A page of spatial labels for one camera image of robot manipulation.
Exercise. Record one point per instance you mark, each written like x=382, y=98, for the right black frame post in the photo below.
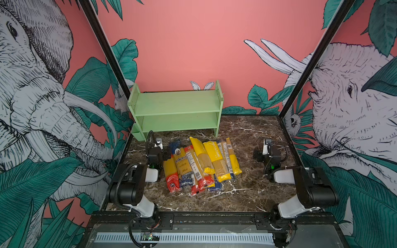
x=332, y=29

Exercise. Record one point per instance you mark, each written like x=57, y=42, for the red spaghetti pack white label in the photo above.
x=201, y=180

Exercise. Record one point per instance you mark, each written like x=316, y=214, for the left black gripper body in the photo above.
x=155, y=154

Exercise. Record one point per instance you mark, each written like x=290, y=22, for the green wooden two-tier shelf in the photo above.
x=175, y=111

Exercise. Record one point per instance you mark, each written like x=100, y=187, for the yellow Pastatime spaghetti pack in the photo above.
x=219, y=164

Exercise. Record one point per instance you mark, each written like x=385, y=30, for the red yellow spaghetti pack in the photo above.
x=171, y=175

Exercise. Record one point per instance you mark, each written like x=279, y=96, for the yellow spaghetti pack white label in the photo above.
x=230, y=157

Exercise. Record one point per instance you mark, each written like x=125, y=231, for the blue Ankara spaghetti pack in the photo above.
x=184, y=169

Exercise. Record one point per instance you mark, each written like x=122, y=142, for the white perforated strip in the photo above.
x=185, y=237

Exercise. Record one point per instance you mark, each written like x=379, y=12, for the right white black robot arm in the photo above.
x=314, y=191

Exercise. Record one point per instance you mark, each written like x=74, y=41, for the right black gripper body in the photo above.
x=270, y=154

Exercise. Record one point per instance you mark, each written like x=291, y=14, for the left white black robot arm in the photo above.
x=126, y=190

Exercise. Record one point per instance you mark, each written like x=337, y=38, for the blue spaghetti pack underneath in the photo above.
x=216, y=187

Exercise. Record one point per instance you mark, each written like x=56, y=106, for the yellow spaghetti pack top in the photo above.
x=202, y=155

